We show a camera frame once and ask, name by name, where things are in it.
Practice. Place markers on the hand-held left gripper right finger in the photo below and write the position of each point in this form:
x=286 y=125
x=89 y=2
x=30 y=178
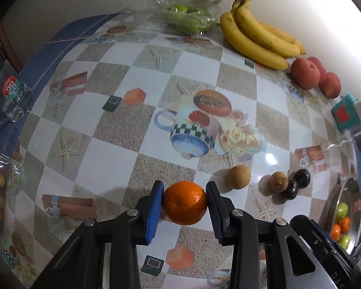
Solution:
x=215 y=213

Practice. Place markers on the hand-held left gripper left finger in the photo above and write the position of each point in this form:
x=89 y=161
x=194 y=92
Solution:
x=155 y=213

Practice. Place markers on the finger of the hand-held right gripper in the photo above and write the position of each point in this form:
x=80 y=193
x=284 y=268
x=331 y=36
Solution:
x=316 y=234

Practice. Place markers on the large light green jujube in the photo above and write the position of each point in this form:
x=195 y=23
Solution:
x=344 y=241

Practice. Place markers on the orange with stem slit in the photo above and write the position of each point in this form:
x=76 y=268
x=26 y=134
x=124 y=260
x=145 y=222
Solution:
x=185 y=203

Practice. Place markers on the stainless steel basin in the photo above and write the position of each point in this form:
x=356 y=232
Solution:
x=332 y=204

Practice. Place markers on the large dark green jujube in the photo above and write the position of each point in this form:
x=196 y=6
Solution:
x=342 y=209

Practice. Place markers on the brown kiwi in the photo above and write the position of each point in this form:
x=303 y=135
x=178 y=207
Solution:
x=278 y=181
x=239 y=177

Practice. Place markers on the dark purple plum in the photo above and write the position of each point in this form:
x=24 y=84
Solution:
x=290 y=190
x=302 y=177

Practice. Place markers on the checkered printed tablecloth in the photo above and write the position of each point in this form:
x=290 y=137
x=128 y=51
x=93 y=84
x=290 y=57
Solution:
x=108 y=126

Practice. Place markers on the teal toy box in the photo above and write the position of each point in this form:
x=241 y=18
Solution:
x=344 y=114

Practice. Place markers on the red apple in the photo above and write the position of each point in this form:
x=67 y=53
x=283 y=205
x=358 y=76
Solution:
x=317 y=63
x=331 y=85
x=305 y=73

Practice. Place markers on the yellow banana bunch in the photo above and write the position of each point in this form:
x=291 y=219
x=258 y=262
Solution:
x=258 y=39

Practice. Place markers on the glass mug with round logo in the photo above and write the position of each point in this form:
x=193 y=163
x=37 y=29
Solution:
x=12 y=96

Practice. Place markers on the pile of small green jujubes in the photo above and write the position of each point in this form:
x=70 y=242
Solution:
x=183 y=21

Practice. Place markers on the clear plastic clamshell container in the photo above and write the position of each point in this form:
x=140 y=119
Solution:
x=150 y=18

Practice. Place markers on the brown wooden rail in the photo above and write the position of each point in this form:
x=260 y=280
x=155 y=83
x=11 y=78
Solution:
x=6 y=45

